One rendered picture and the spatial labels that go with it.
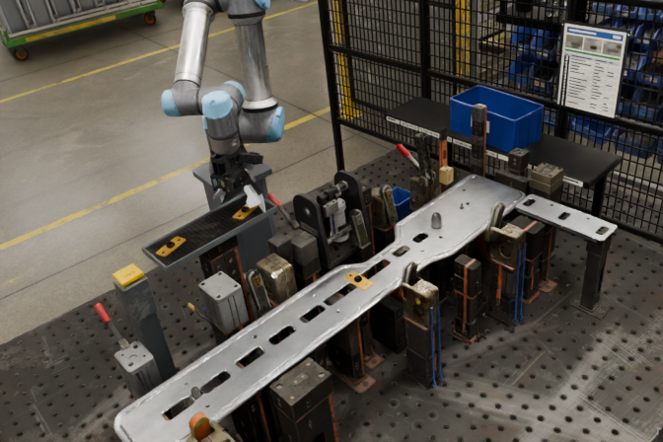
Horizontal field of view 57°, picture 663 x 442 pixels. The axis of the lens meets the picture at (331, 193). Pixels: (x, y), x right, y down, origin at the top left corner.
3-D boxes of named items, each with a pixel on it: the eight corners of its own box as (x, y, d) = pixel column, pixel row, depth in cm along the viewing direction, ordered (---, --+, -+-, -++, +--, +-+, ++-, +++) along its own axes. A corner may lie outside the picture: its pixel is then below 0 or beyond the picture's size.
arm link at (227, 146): (221, 126, 167) (245, 130, 163) (224, 141, 169) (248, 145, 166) (203, 138, 162) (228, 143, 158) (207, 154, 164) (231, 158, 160)
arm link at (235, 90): (205, 80, 172) (193, 96, 162) (244, 77, 170) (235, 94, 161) (211, 106, 176) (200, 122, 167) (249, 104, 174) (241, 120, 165)
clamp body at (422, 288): (429, 397, 172) (426, 304, 154) (397, 374, 180) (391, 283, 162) (450, 377, 177) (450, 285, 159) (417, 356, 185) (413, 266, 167)
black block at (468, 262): (474, 351, 184) (476, 275, 169) (445, 333, 191) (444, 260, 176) (489, 336, 189) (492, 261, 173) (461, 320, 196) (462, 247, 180)
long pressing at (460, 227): (153, 483, 126) (151, 478, 125) (107, 420, 141) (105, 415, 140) (531, 196, 199) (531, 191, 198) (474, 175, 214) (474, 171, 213)
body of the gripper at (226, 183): (213, 193, 169) (203, 155, 163) (232, 178, 175) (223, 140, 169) (235, 198, 166) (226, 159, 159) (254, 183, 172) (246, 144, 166)
